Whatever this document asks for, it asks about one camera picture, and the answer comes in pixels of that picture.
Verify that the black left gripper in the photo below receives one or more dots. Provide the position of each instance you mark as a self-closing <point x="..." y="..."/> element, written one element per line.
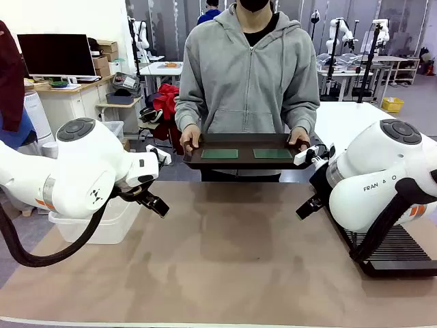
<point x="141" y="196"/>

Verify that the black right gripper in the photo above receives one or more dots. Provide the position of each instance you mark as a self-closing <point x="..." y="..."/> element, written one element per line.
<point x="321" y="184"/>

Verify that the green PCB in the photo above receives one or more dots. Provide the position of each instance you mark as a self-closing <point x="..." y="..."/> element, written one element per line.
<point x="273" y="154"/>
<point x="220" y="154"/>

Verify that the dark brown tray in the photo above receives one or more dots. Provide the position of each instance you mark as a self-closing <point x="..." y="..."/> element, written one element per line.
<point x="246" y="164"/>

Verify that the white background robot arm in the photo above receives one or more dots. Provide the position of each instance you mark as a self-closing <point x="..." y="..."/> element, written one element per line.
<point x="333" y="37"/>
<point x="382" y="32"/>
<point x="141" y="34"/>

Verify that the gray-sleeved left forearm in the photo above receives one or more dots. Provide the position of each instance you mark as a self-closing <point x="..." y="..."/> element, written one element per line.
<point x="304" y="114"/>

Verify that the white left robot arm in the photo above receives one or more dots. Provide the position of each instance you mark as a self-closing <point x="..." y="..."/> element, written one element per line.
<point x="78" y="164"/>

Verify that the gray-sleeved right forearm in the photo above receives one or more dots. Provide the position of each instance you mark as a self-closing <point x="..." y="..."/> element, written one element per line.
<point x="186" y="114"/>

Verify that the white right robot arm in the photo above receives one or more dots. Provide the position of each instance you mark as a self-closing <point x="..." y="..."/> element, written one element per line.
<point x="375" y="164"/>

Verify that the person's left hand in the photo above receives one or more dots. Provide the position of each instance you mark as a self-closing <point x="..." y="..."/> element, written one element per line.
<point x="299" y="137"/>

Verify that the person's right hand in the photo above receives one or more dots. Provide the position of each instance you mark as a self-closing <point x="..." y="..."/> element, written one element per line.
<point x="190" y="136"/>

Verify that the clear plastic bin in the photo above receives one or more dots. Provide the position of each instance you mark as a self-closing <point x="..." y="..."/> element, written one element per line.
<point x="112" y="229"/>

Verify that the large brown cardboard box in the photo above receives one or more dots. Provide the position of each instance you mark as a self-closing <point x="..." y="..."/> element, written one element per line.
<point x="127" y="145"/>

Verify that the black and white bag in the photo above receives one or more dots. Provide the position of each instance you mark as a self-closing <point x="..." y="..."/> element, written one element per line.
<point x="150" y="115"/>

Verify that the large white table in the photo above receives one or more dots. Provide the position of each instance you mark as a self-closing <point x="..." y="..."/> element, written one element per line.
<point x="341" y="116"/>

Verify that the black slotted rack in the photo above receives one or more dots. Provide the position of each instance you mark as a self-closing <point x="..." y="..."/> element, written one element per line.
<point x="403" y="246"/>

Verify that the red garment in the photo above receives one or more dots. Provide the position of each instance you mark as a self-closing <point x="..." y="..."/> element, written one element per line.
<point x="167" y="100"/>

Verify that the small wooden side table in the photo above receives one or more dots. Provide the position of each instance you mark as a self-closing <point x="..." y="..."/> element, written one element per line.
<point x="116" y="106"/>

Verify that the dark gray plastic bin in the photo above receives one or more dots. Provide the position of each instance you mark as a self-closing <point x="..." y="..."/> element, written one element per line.
<point x="119" y="99"/>

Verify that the white paper roll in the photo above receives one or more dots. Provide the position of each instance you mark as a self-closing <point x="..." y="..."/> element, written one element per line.
<point x="49" y="149"/>

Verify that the gray tool case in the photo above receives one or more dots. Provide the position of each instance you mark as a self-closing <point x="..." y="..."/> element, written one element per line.
<point x="126" y="81"/>

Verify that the yellow plastic basket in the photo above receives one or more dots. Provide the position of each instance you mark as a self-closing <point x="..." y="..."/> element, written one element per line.
<point x="392" y="106"/>

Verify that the white cabinet with wooden top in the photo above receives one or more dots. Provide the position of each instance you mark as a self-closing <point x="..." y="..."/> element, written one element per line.
<point x="75" y="102"/>

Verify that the white background table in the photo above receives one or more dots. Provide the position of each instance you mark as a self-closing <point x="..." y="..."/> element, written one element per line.
<point x="157" y="70"/>

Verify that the person in gray hoodie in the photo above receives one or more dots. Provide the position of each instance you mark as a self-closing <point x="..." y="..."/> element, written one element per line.
<point x="249" y="85"/>

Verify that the black tripod stand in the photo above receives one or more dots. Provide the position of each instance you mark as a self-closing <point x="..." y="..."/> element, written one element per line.
<point x="367" y="71"/>
<point x="330" y="68"/>

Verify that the white plastic container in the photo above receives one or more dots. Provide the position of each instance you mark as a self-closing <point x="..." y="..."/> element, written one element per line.
<point x="115" y="66"/>

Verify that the white air purifier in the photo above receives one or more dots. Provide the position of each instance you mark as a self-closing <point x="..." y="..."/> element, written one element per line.
<point x="35" y="116"/>

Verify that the wooden background table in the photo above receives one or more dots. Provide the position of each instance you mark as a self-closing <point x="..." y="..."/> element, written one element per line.
<point x="392" y="59"/>

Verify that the black computer monitor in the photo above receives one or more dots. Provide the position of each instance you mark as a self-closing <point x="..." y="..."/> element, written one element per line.
<point x="58" y="54"/>

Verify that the background person in blue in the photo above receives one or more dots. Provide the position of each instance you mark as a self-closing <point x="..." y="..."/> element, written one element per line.
<point x="208" y="16"/>

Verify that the person in dark red top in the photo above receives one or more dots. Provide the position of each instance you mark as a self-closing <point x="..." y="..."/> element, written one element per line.
<point x="10" y="75"/>

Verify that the black face mask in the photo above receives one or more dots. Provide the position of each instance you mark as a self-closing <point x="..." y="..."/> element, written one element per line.
<point x="254" y="5"/>

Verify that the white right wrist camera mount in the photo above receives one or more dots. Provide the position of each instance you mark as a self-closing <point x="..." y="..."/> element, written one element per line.
<point x="302" y="157"/>

